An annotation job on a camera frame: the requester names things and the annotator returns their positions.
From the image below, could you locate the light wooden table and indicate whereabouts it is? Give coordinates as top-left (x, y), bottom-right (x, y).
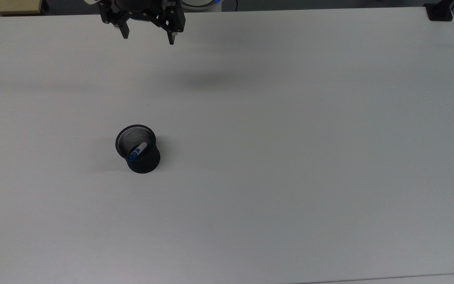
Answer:
top-left (0, 0), bottom-right (43, 16)

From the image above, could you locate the black mesh pen cup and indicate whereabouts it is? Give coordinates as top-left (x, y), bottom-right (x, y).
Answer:
top-left (115, 125), bottom-right (161, 174)

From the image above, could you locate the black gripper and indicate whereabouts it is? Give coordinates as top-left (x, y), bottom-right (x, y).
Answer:
top-left (99, 0), bottom-right (186, 45)

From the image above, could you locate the blue and white marker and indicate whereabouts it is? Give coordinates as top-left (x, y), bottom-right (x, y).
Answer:
top-left (127, 142), bottom-right (148, 162)

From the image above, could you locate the black table clamp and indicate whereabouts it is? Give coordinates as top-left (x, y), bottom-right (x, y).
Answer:
top-left (424, 0), bottom-right (454, 22)

